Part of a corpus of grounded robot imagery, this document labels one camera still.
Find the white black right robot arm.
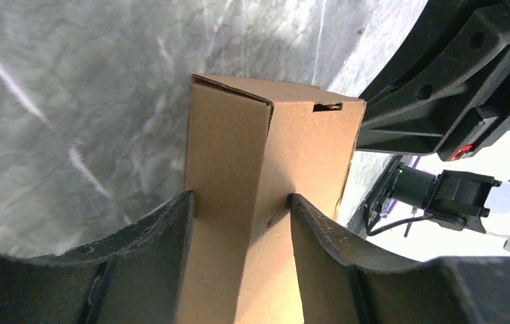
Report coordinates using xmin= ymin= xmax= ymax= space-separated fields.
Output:
xmin=348 ymin=1 xmax=510 ymax=237

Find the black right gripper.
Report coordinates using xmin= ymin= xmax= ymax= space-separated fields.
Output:
xmin=357 ymin=1 xmax=510 ymax=161

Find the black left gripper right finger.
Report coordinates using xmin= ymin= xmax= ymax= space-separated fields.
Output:
xmin=288 ymin=194 xmax=510 ymax=323

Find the brown cardboard paper box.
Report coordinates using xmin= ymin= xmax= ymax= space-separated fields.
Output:
xmin=176 ymin=74 xmax=366 ymax=323

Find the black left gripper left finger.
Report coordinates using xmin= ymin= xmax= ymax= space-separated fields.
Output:
xmin=0 ymin=191 xmax=195 ymax=323

